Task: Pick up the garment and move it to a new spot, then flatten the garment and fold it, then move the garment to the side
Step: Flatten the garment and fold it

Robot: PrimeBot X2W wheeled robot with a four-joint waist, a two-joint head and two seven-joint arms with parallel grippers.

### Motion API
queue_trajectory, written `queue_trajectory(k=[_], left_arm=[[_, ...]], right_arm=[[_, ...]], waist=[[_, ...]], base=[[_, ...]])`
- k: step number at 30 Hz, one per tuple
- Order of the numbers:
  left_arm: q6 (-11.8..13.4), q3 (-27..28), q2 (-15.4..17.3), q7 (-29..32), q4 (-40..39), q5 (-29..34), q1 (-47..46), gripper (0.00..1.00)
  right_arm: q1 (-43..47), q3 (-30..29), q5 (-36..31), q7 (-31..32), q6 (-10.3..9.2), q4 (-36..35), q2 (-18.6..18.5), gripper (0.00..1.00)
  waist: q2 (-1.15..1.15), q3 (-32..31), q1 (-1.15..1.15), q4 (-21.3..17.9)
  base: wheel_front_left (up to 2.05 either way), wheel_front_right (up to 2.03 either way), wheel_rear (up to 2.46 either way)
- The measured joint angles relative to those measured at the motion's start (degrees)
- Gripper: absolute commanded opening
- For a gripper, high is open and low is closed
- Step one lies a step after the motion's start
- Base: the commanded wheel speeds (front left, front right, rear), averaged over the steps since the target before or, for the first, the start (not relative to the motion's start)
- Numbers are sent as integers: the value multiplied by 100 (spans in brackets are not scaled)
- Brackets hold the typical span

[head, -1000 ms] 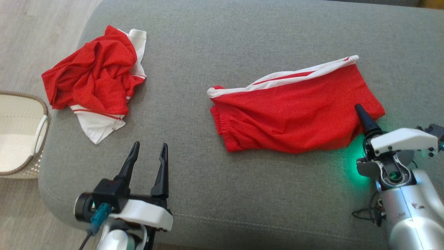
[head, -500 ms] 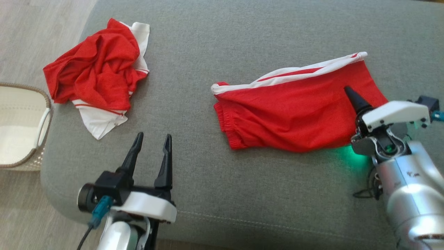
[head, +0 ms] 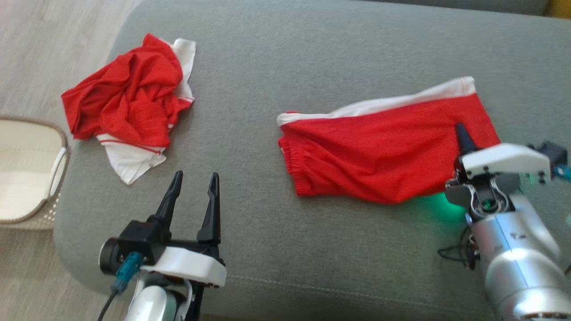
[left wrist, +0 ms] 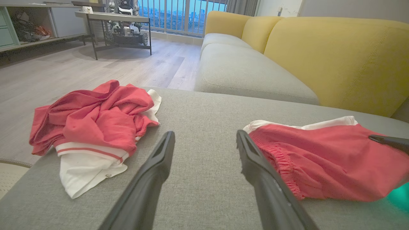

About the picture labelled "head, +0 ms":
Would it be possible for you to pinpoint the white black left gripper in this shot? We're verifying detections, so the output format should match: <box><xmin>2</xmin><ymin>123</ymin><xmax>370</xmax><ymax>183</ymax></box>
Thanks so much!
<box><xmin>152</xmin><ymin>170</ymin><xmax>227</xmax><ymax>288</ymax></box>

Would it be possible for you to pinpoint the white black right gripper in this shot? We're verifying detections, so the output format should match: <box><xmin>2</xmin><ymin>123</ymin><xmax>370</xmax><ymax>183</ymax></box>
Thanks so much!
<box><xmin>454</xmin><ymin>123</ymin><xmax>551</xmax><ymax>184</ymax></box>

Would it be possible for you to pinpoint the red shorts white stripe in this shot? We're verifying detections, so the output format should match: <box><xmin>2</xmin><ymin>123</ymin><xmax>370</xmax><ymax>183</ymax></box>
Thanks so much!
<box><xmin>277</xmin><ymin>77</ymin><xmax>501</xmax><ymax>205</ymax></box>

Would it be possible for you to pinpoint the red white basketball jersey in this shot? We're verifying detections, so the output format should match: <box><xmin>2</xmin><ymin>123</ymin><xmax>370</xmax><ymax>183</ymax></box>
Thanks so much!
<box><xmin>61</xmin><ymin>33</ymin><xmax>197</xmax><ymax>185</ymax></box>

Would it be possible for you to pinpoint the grey sofa seat cushion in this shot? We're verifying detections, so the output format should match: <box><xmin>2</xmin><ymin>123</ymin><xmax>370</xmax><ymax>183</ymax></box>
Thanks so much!
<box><xmin>357</xmin><ymin>0</ymin><xmax>550</xmax><ymax>16</ymax></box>

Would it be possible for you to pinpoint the grey fabric sofa ottoman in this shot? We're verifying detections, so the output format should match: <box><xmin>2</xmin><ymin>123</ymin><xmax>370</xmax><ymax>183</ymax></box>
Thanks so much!
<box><xmin>53</xmin><ymin>0</ymin><xmax>571</xmax><ymax>321</ymax></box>

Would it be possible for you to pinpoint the large yellow back cushion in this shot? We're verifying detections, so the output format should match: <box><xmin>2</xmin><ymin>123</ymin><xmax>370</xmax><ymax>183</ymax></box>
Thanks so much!
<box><xmin>546</xmin><ymin>0</ymin><xmax>571</xmax><ymax>19</ymax></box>

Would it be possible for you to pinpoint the beige woven laundry basket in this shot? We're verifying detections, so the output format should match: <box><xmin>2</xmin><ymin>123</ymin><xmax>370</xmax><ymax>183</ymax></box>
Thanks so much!
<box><xmin>0</xmin><ymin>116</ymin><xmax>70</xmax><ymax>230</ymax></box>

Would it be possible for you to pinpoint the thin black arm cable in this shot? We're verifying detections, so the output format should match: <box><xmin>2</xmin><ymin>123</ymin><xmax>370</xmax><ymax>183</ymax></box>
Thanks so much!
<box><xmin>437</xmin><ymin>225</ymin><xmax>482</xmax><ymax>271</ymax></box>

